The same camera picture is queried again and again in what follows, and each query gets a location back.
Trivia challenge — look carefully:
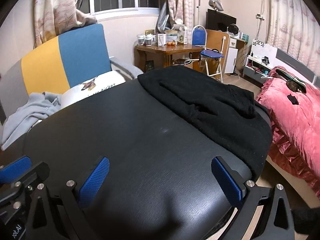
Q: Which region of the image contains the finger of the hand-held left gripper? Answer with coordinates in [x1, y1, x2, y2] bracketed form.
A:
[0, 156, 50, 213]

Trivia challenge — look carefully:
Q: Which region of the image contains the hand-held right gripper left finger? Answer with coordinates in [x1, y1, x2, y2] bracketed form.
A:
[25, 156, 110, 240]

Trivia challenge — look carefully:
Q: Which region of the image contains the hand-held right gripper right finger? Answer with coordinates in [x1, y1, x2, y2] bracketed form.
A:
[211, 156, 297, 240]

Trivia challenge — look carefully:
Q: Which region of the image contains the black sweater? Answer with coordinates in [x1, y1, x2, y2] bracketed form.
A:
[137, 65, 273, 180]

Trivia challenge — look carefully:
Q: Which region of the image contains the light grey shirt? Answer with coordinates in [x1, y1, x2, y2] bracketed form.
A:
[1, 92, 63, 150]

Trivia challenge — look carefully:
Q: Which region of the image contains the white printed pillow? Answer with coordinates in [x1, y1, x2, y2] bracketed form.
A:
[61, 70, 127, 109]

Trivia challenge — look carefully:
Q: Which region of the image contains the small black cloth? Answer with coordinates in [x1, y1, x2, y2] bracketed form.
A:
[287, 94, 300, 106]

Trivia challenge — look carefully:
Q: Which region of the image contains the white nightstand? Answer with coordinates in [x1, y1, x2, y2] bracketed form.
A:
[242, 55, 272, 84]

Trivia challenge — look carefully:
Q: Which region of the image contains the dark patterned cloth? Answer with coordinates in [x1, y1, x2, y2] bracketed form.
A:
[274, 67, 307, 93]

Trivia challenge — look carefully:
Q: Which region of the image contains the white cabinet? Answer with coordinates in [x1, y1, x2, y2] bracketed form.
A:
[224, 47, 238, 74]

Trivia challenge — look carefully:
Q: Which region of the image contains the grey yellow blue sofa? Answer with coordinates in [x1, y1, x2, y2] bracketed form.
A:
[0, 24, 144, 150]

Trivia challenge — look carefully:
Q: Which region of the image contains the blue folding chair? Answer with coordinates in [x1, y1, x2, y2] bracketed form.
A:
[191, 25, 225, 83]

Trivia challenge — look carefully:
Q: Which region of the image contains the grey bed headboard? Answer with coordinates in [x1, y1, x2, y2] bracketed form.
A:
[275, 47, 320, 85]

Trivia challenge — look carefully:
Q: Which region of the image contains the white floral board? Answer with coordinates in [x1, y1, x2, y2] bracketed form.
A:
[251, 39, 278, 65]

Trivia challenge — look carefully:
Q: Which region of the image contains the wooden computer desk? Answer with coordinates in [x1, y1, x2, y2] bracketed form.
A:
[205, 29, 248, 77]

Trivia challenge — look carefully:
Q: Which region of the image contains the brown wooden table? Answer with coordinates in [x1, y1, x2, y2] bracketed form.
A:
[135, 44, 204, 73]

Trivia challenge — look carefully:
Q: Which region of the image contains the round desk fan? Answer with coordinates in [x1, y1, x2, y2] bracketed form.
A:
[227, 23, 240, 37]

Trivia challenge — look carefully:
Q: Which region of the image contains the white carton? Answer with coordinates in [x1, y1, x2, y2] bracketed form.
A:
[178, 25, 188, 45]

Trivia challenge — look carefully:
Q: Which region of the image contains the green white box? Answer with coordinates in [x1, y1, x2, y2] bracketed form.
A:
[165, 30, 179, 42]

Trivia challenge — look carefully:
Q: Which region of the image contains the black monitor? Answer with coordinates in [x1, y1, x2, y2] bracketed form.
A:
[206, 9, 237, 32]

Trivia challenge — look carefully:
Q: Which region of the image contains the beige patterned curtain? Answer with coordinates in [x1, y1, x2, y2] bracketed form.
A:
[34, 0, 98, 43]
[164, 0, 194, 28]

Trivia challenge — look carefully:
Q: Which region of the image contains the white patterned curtain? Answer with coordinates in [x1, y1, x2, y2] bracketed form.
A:
[266, 0, 320, 70]

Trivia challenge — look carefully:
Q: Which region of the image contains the grey plastic bag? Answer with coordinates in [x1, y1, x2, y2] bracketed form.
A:
[156, 2, 173, 33]

